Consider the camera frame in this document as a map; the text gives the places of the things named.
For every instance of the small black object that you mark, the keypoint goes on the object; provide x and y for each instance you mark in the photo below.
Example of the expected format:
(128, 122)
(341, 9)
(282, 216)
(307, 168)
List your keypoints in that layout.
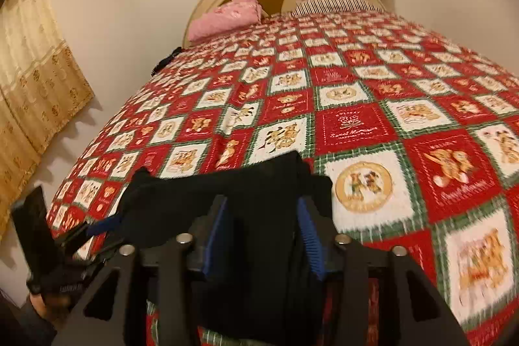
(164, 62)

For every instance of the person's left forearm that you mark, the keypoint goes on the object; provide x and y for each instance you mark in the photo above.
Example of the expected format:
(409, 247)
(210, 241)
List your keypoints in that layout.
(22, 323)

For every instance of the striped pillow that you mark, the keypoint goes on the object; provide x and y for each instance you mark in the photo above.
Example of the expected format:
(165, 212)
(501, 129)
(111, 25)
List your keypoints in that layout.
(336, 3)

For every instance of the black pants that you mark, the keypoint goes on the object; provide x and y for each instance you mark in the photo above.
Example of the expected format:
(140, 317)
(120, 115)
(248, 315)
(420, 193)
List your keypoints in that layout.
(263, 188)

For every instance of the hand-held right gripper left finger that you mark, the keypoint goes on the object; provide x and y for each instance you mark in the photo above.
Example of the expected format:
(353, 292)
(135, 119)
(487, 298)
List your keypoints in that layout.
(214, 244)

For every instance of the beige pleated side curtain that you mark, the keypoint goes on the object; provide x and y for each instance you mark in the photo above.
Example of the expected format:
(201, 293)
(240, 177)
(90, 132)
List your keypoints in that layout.
(32, 86)

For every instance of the pink pillow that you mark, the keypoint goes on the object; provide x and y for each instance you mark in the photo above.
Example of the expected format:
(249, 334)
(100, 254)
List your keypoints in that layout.
(223, 19)

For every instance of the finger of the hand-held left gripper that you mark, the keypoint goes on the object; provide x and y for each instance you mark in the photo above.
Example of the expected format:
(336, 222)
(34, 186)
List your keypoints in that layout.
(106, 225)

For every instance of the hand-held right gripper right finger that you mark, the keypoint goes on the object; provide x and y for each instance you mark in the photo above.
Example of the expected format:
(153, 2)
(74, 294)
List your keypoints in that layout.
(312, 244)

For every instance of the red printed patchwork quilt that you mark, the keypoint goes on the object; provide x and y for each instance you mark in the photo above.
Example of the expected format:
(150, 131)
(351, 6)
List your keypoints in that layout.
(365, 94)

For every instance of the person's left hand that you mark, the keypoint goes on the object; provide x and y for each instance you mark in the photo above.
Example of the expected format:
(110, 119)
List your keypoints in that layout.
(48, 303)

